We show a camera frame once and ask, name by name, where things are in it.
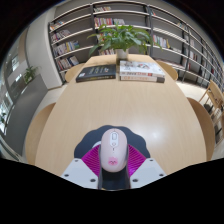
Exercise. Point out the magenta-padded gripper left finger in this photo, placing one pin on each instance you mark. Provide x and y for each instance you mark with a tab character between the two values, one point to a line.
78	171

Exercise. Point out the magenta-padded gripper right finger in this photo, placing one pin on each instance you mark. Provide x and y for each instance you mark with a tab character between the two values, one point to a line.
148	171

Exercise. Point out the pink computer mouse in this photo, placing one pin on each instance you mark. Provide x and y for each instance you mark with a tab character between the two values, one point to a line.
114	146

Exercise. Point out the round-backed tan wooden chair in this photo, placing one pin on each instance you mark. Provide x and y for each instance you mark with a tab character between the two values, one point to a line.
203	130
73	71
36	133
168	70

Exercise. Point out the white book with red print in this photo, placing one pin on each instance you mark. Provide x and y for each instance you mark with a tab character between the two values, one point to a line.
141	79

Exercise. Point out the black book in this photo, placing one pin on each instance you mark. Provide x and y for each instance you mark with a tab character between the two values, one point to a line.
96	72

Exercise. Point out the slatted wooden chairs group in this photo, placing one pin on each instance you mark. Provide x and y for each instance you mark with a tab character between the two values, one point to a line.
215	95

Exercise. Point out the white illustrated-cover book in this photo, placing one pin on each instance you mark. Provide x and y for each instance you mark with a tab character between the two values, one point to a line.
141	68

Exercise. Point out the small green potted plant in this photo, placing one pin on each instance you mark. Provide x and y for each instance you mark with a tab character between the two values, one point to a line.
30	74

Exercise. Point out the green potted plant, white pot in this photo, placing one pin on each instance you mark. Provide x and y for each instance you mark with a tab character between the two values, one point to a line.
121	53

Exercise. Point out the grey bookshelf unit with books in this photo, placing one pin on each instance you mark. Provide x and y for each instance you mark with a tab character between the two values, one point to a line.
70	36

